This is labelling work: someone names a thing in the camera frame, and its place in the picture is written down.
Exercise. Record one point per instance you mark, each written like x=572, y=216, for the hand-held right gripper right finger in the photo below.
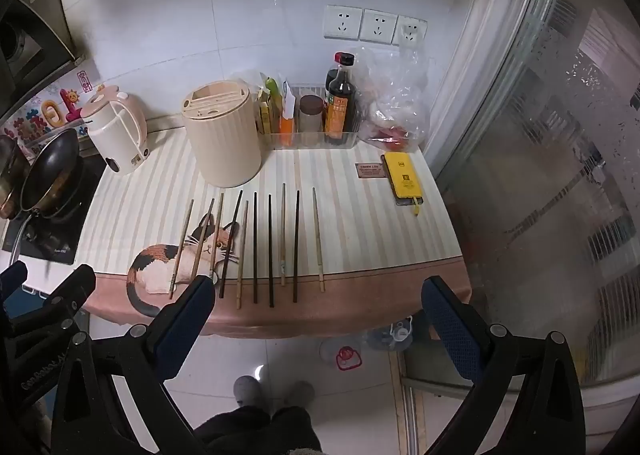
x=450, y=330

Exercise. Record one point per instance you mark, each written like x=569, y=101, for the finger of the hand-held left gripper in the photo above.
x=12, y=277
x=75, y=285

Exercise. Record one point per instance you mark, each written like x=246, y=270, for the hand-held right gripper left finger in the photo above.
x=187, y=320

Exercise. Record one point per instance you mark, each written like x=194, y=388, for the brown wooden chopstick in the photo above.
x=204, y=235

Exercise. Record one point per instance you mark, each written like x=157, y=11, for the beige ribbed chopstick holder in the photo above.
x=225, y=145

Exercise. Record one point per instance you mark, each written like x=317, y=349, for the clear plastic jug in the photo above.
x=395, y=335

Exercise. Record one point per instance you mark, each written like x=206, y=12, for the black induction cooktop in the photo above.
x=65, y=225

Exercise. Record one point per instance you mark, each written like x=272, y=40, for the person's grey slipper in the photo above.
x=299, y=392
x=247, y=390

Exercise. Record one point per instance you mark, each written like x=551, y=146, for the clear container red label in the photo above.
x=345, y=355

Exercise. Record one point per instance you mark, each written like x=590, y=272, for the black frying pan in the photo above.
x=50, y=170

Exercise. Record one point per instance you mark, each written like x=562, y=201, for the striped cat print tablecloth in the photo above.
x=360, y=245

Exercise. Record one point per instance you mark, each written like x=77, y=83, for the cream and pink electric kettle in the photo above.
x=117, y=135

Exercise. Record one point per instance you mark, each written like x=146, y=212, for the small brown card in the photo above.
x=369, y=170

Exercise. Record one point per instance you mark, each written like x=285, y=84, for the white and orange packet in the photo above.
x=287, y=127

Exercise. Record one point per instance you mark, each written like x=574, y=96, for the clear plastic organizer tray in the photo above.
x=310, y=141

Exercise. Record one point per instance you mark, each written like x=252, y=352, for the black range hood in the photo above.
x=30, y=45

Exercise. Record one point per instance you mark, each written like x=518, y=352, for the clear plastic bag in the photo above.
x=395, y=100

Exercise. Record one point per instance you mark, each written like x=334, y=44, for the jar with brown lid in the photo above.
x=311, y=115

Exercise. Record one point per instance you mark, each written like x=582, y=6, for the soy sauce bottle orange label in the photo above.
x=340, y=110

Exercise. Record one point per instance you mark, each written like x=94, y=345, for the green packet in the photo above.
x=271, y=87

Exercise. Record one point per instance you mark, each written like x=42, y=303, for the dark bottle red cap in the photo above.
x=329, y=81

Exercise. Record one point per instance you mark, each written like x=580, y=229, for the colourful wall sticker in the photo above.
x=50, y=112

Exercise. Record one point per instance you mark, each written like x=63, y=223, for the white wall socket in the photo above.
x=411, y=31
x=379, y=26
x=343, y=22

